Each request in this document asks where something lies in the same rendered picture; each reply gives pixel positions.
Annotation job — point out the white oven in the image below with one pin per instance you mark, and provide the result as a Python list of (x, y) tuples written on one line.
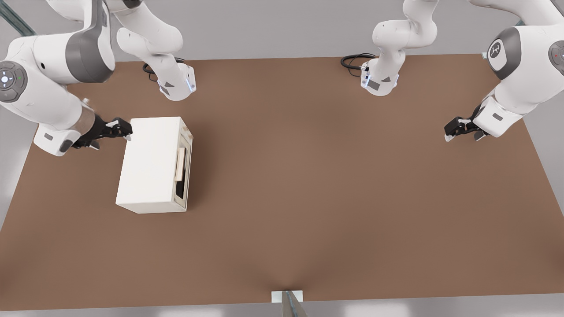
[(150, 163)]

